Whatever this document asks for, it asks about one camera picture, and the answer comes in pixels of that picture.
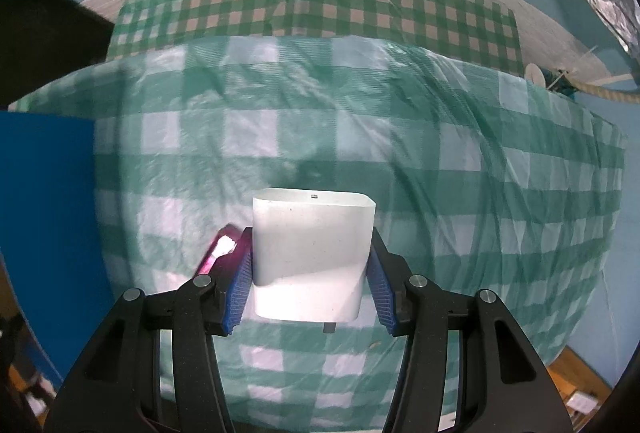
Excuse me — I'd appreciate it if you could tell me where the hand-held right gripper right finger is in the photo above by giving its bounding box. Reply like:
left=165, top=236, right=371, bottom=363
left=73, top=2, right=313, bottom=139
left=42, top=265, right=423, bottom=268
left=366, top=230, right=576, bottom=433

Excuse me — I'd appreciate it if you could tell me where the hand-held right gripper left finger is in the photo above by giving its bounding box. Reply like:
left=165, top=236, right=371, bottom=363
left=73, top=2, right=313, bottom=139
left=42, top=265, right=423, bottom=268
left=44, top=228, right=254, bottom=433

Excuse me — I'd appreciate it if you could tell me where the white power adapter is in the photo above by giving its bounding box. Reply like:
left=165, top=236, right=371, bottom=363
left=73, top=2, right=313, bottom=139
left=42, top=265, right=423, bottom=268
left=251, top=188, right=377, bottom=333

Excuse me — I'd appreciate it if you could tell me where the cardboard box with blue rim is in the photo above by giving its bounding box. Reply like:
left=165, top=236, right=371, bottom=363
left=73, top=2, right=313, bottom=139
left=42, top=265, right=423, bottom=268
left=0, top=110, right=118, bottom=379

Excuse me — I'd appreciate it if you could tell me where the pink plastic object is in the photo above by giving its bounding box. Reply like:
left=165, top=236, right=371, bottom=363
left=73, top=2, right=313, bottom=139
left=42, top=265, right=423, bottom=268
left=195, top=224, right=251, bottom=278

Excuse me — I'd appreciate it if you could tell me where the large-check green plastic cloth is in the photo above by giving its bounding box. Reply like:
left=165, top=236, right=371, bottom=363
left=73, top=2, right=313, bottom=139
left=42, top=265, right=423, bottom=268
left=10, top=35, right=628, bottom=429

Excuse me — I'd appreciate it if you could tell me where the wooden furniture piece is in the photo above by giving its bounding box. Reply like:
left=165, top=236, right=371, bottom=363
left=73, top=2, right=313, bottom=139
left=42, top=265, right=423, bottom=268
left=547, top=347, right=617, bottom=416

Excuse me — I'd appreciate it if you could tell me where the black fabric object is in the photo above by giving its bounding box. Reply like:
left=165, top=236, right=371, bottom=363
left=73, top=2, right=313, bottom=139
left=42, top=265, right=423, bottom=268
left=0, top=0, right=116, bottom=106

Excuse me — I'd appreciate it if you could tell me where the beige rope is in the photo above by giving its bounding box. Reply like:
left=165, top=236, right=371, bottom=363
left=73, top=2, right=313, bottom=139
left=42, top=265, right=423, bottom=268
left=550, top=68, right=640, bottom=104

